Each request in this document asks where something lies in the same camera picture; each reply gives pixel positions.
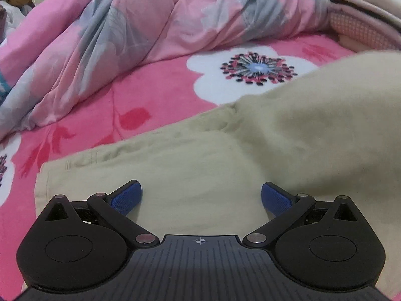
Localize beige khaki trousers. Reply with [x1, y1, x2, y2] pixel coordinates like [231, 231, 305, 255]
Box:
[35, 51, 400, 297]

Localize stack of folded clothes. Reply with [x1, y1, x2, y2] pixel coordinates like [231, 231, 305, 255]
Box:
[328, 0, 400, 52]

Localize pink floral fleece bedsheet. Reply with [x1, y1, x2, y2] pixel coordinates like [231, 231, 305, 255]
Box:
[1, 34, 350, 300]

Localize blue pink striped pillow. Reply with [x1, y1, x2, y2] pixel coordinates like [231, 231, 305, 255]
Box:
[0, 72, 11, 105]

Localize pink grey floral duvet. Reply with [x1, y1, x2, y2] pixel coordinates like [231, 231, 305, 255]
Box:
[1, 0, 328, 137]

